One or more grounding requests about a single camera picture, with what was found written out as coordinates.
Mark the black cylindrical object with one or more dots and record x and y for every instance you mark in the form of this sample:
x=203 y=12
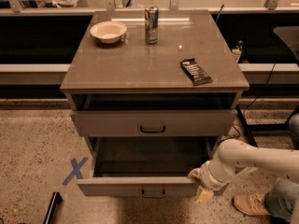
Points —
x=55 y=201

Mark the small spray bottle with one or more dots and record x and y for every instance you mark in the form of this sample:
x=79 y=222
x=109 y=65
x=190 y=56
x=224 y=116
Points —
x=237 y=50

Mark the black stand leg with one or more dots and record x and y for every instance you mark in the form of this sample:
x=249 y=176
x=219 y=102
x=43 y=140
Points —
x=245 y=126

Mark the blue jeans leg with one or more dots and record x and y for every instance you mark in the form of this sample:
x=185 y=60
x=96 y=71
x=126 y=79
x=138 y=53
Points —
x=280 y=200

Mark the grey drawer cabinet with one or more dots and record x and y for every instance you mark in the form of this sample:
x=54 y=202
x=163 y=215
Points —
x=132 y=75

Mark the blue tape cross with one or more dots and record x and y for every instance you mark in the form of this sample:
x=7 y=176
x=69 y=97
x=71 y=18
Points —
x=76 y=170

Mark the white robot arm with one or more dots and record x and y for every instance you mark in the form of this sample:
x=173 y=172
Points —
x=234 y=158

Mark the white bowl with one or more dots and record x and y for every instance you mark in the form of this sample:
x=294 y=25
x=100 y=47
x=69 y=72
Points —
x=108 y=32

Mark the silver blue drink can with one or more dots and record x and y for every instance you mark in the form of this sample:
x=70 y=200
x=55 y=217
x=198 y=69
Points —
x=151 y=24

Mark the dark snack bar wrapper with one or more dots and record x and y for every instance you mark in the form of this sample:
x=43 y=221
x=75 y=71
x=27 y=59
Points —
x=195 y=72

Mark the grey top drawer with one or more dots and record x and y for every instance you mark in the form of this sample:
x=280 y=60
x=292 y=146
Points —
x=152 y=123

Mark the black office chair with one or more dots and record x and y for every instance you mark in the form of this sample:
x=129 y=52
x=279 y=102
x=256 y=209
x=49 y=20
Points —
x=283 y=80

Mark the grey drawer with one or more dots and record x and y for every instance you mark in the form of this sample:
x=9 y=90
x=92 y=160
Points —
x=148 y=167
x=152 y=123

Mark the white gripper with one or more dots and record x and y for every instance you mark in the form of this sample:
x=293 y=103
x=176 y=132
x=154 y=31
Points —
x=206 y=175

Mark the tan shoe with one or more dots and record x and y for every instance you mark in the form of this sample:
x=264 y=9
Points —
x=250 y=204

